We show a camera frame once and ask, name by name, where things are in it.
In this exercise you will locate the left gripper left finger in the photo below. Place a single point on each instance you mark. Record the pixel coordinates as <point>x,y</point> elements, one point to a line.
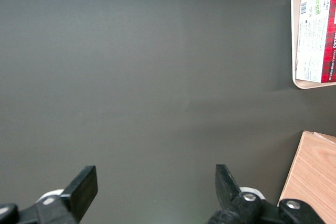
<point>81,192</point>

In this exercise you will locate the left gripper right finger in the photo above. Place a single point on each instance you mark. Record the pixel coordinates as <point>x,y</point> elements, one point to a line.
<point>228,195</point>

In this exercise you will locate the beige plastic tray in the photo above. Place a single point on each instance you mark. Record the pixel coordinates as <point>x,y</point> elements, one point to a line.
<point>293,37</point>

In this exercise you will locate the wooden drawer cabinet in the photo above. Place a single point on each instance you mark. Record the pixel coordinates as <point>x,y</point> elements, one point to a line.
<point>312,176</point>

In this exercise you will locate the red tartan shortbread box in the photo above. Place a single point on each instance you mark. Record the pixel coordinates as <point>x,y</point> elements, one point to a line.
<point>315,37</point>

